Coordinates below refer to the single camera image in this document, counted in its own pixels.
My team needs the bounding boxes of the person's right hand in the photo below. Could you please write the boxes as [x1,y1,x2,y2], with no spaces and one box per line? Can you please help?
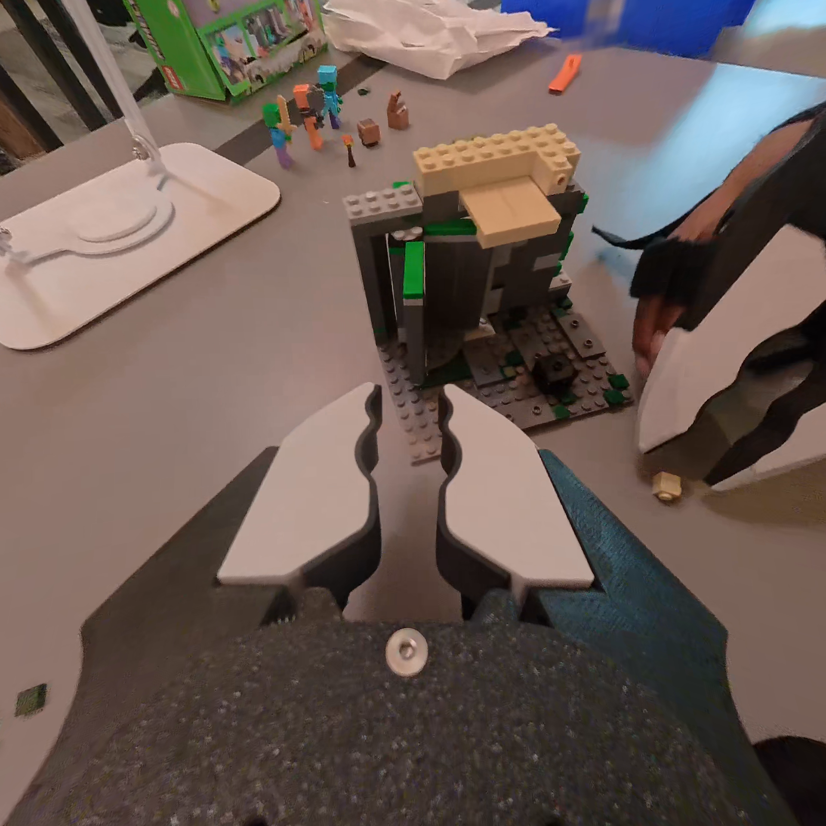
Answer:
[632,123,814,379]

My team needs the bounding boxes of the grey desk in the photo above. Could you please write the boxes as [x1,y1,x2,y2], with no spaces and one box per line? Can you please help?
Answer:
[0,45,826,826]

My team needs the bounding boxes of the white desk stand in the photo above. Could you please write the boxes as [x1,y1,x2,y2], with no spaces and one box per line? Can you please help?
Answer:
[0,0,282,351]

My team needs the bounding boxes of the blue plastic bin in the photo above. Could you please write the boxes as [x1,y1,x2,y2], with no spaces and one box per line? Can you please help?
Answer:
[500,0,757,60]

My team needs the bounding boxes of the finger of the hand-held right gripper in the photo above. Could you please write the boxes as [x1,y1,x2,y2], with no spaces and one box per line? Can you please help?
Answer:
[702,361,826,493]
[637,225,826,454]

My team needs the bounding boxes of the teal toy minifigure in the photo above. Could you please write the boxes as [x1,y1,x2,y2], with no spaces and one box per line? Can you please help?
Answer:
[315,65,343,130]

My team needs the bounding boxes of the green toy set box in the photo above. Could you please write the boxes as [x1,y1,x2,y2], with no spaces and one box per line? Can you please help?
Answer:
[123,0,330,105]

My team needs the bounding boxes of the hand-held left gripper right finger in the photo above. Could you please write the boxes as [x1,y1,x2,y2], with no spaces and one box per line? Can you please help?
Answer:
[437,385,595,614]

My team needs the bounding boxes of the crumpled white paper bag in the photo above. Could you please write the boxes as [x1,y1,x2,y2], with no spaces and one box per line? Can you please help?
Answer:
[321,0,558,80]

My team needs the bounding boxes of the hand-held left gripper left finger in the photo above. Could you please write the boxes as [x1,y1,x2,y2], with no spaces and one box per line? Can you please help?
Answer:
[217,382,383,613]

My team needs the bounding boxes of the orange toy minifigure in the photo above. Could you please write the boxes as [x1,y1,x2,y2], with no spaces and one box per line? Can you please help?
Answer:
[292,84,326,152]

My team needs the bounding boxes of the toy brick building model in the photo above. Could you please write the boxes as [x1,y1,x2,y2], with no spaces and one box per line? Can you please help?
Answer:
[343,124,634,466]

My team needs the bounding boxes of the orange brick separator tool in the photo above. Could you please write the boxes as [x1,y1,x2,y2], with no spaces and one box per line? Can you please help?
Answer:
[548,53,583,94]

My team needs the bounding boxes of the green-headed toy minifigure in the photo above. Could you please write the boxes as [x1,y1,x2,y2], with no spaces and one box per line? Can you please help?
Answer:
[261,96,299,170]

